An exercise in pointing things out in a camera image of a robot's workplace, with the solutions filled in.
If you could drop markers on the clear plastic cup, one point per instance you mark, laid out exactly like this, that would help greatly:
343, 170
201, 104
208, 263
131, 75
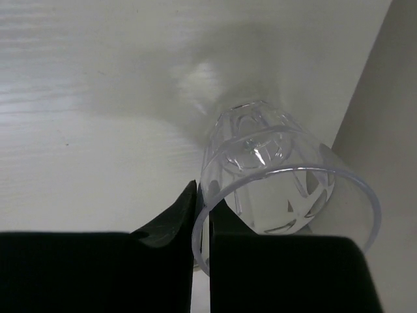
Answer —
279, 179

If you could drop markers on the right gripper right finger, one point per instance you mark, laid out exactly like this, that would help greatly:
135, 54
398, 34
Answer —
285, 273

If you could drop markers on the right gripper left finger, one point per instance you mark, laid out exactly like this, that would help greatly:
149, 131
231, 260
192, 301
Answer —
146, 270

